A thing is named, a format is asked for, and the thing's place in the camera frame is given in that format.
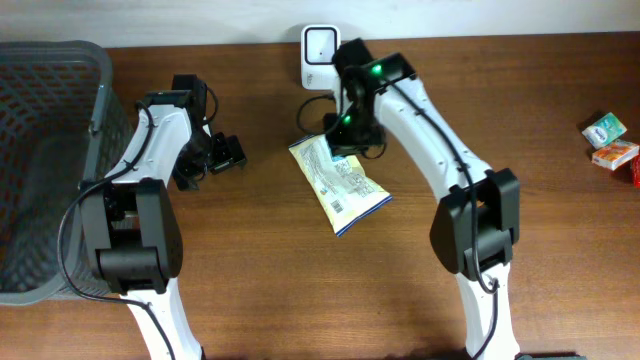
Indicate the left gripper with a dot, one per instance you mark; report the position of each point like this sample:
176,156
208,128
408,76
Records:
228,151

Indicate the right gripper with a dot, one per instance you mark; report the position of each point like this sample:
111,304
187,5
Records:
340,146

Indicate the yellow chips bag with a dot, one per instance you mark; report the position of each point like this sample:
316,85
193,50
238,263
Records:
340,183

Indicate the teal tissue pack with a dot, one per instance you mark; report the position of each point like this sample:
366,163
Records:
604,131

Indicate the orange tissue pack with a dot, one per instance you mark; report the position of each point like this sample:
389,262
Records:
616,154

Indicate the red snack bag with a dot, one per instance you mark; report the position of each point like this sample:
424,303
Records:
635,170

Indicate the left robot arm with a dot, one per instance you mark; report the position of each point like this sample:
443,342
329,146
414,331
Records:
132,237

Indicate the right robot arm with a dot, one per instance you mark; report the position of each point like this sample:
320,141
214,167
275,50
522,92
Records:
476,223

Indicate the white barcode scanner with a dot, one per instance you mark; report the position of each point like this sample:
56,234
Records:
318,45

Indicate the grey plastic basket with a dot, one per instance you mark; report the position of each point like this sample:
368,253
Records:
61,124

